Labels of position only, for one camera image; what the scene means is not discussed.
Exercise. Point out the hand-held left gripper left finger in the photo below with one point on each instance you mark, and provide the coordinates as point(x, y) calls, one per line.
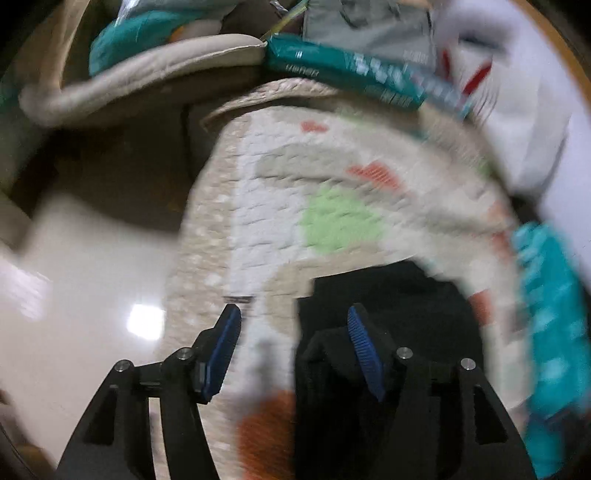
point(224, 355)

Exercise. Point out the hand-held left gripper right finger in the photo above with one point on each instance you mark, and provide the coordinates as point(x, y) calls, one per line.
point(367, 355)

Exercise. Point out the black pants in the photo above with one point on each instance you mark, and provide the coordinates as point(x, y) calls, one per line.
point(415, 304)

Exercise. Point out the patterned quilted bed cover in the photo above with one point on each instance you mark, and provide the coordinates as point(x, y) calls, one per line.
point(277, 184)

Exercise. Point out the teal star fleece blanket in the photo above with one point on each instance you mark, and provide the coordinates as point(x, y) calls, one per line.
point(554, 323)

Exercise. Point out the white red-patterned cloth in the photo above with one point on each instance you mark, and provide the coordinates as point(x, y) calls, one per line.
point(521, 115)

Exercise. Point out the green paper ream pack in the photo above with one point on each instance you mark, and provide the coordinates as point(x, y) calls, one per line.
point(351, 69)

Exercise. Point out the grey garment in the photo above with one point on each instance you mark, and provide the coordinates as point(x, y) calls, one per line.
point(369, 27)

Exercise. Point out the teal cloth bundle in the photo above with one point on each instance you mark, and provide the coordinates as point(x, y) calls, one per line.
point(134, 37)

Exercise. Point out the curved wooden frame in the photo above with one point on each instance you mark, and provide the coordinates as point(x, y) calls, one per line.
point(556, 46)

